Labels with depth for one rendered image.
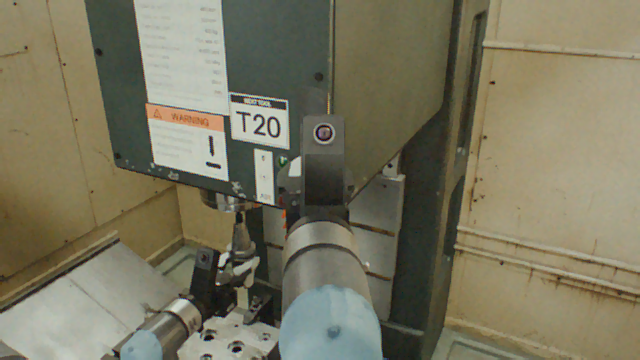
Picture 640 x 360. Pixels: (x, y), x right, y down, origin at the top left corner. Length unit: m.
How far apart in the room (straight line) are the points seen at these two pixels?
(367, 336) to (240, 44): 0.46
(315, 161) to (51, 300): 1.68
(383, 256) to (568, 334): 0.81
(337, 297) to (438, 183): 1.03
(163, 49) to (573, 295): 1.57
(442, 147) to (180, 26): 0.81
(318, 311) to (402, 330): 1.32
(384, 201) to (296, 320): 1.06
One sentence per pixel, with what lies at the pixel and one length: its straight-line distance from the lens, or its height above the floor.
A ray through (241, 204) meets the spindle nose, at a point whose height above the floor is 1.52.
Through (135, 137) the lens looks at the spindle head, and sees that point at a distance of 0.89.
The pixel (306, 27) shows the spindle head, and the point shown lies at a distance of 0.63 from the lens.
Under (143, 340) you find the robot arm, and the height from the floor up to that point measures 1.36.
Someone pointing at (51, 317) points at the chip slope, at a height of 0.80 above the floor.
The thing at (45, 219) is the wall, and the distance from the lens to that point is 2.03.
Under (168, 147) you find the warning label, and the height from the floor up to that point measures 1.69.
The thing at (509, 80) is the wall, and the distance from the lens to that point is 1.63.
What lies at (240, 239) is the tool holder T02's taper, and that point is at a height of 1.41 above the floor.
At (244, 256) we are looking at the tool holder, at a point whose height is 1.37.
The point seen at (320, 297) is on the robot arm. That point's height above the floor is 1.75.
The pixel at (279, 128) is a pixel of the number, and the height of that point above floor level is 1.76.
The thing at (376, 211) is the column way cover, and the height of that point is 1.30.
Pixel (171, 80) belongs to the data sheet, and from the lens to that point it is 0.79.
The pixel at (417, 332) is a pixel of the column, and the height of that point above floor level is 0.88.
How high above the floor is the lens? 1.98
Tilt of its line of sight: 25 degrees down
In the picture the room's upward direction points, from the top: straight up
